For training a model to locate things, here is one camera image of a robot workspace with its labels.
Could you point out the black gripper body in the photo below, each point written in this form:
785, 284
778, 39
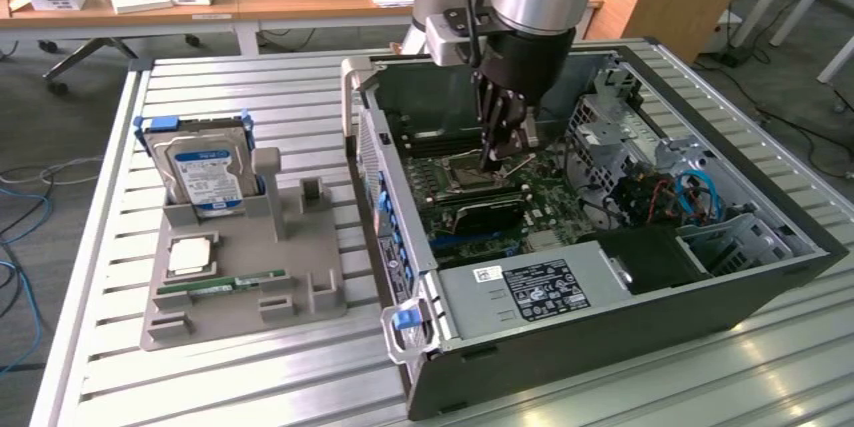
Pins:
527, 62

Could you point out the graphics card with black fan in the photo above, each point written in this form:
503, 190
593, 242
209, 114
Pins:
490, 217

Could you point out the metal socket cover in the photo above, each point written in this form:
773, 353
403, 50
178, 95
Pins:
519, 167

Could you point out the CPU socket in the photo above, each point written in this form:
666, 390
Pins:
461, 177

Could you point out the metal disk bay cage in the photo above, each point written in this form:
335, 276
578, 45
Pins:
597, 162

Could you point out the green motherboard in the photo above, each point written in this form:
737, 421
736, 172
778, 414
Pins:
543, 197

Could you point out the green RAM stick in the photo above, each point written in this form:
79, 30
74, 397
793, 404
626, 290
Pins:
227, 283
449, 204

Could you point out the blue expansion slot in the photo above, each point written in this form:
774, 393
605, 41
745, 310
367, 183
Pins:
446, 242

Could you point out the silver chipset heat sink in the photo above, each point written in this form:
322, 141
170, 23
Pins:
547, 243

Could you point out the black power strip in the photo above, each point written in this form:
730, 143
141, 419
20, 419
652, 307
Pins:
730, 58

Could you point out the small white box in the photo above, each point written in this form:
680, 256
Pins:
729, 22

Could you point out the grey power supply unit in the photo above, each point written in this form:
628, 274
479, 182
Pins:
474, 297

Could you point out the blue case release latch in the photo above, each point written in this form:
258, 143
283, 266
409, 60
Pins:
405, 321

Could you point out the hard disk in blue caddy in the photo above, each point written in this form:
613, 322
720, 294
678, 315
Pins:
203, 182

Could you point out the black open PC case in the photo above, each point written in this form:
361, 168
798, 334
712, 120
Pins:
601, 347

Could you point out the silver CPU chip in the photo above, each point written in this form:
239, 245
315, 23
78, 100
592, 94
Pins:
190, 257

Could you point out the grey parts rack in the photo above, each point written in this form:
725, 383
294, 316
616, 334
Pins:
234, 307

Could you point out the black office chair base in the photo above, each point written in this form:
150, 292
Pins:
80, 57

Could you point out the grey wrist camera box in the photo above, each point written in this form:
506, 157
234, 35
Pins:
447, 42

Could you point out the metal disk bay bracket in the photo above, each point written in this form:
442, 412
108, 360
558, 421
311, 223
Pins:
734, 242

